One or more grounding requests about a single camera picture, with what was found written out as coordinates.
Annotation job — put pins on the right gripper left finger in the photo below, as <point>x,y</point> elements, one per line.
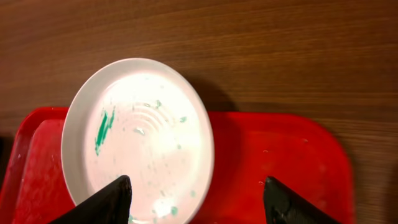
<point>109,205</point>

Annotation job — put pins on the white plate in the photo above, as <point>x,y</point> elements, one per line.
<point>139,117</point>

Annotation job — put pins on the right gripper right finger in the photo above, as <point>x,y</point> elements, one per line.
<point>284,206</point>

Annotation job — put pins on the red plastic tray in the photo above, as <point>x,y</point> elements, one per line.
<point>249,148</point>

